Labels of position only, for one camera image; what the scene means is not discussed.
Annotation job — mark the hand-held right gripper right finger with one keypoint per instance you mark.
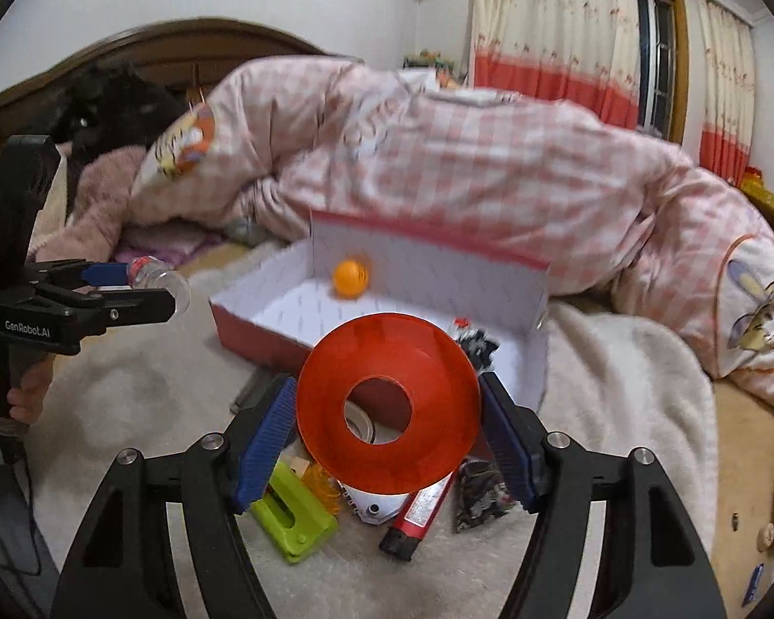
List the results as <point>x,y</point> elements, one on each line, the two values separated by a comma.
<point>511,448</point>

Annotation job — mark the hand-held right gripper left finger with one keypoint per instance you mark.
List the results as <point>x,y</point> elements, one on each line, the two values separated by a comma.
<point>266,446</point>

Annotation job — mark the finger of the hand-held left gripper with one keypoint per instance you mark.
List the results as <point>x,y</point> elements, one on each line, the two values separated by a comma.
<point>135,307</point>
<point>103,273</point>

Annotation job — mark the clear plastic bottle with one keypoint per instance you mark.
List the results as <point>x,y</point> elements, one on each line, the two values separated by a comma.
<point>168,284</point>

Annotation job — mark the orange translucent spiky toy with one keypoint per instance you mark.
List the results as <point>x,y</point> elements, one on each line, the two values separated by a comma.
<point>320,491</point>

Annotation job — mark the orange-red plastic funnel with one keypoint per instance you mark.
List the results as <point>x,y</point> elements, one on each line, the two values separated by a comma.
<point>335,406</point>

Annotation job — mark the red white cardboard box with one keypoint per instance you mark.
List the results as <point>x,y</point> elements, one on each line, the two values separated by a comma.
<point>426,271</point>

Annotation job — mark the person's left hand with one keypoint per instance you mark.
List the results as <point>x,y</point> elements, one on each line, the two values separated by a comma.
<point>31,393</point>

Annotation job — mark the small wooden block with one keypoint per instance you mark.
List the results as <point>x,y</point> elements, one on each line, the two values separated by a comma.
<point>298,466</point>

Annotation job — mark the dark patterned packet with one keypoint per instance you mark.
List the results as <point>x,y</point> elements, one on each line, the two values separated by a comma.
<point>484,496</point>

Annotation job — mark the pink fuzzy blanket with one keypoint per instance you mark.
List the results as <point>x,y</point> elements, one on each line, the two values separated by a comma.
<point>97,206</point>

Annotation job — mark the purple pink cloth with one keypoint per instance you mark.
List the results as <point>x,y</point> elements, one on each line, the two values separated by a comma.
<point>168,246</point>

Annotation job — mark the white tape roll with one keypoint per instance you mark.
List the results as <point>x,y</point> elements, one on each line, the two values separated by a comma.
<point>361,422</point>

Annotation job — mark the small dark patterned pouch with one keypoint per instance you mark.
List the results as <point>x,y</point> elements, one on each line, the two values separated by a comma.
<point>478,343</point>

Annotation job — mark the red white tube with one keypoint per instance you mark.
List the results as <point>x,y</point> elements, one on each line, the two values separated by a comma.
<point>419,516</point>

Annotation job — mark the white fleece blanket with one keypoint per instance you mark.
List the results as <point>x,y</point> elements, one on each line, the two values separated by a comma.
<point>619,412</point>

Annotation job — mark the white plastic piece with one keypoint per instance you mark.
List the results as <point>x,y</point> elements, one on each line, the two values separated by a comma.
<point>380,506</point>

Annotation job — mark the black plush toy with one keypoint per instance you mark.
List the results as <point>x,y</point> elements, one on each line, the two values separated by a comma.
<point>113,113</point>

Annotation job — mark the orange ball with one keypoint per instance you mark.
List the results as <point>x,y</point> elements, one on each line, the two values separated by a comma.
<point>351,278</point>

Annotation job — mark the wooden headboard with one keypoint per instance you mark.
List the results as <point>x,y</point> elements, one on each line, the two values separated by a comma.
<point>168,45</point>

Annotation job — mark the small blue stick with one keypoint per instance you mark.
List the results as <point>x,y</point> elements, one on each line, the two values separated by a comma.
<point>753,584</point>

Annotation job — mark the pink checkered quilt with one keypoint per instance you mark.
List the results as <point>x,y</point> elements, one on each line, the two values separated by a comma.
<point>458,161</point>

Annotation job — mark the yellow boxes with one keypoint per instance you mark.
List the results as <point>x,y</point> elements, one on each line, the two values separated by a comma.
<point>771,196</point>

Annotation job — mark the colourful shelf clutter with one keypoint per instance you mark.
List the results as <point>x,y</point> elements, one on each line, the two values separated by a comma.
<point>435,64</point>

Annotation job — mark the narrow cream red curtain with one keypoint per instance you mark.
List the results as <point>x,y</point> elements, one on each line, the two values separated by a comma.
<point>725,90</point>

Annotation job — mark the wooden framed window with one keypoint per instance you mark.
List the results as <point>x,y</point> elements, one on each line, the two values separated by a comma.
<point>664,58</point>

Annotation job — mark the wide cream red curtain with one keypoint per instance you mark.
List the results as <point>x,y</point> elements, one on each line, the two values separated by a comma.
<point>555,19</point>

